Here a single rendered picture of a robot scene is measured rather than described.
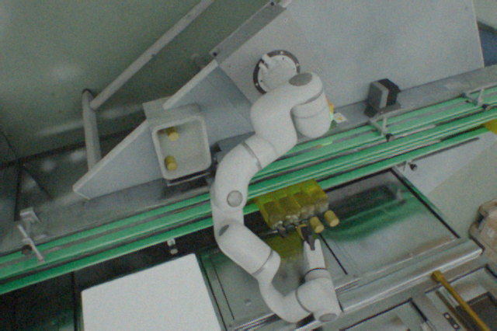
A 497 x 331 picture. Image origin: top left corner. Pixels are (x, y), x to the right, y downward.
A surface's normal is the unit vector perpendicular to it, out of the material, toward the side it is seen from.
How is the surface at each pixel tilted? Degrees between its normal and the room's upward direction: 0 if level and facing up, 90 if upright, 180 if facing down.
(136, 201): 90
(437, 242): 90
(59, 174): 90
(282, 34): 4
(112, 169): 0
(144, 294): 90
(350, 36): 0
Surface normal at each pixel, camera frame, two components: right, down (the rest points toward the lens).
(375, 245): -0.07, -0.77
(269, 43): 0.29, 0.58
